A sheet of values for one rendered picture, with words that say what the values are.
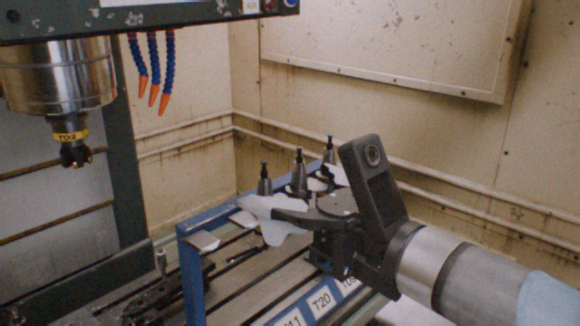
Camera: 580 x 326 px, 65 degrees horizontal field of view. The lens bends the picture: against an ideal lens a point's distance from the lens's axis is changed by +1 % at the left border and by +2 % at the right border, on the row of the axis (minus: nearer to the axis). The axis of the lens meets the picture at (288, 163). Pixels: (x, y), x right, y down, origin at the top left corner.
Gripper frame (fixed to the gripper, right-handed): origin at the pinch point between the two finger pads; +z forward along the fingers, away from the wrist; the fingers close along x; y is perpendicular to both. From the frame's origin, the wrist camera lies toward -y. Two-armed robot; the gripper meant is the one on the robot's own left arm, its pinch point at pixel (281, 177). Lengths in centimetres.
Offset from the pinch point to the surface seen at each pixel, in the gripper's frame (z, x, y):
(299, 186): 25.4, 28.8, 20.9
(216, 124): 122, 72, 41
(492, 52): 12, 87, -3
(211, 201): 122, 66, 78
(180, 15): 14.6, -4.0, -19.2
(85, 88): 26.6, -13.3, -9.1
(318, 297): 20, 30, 50
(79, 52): 26.6, -13.2, -14.0
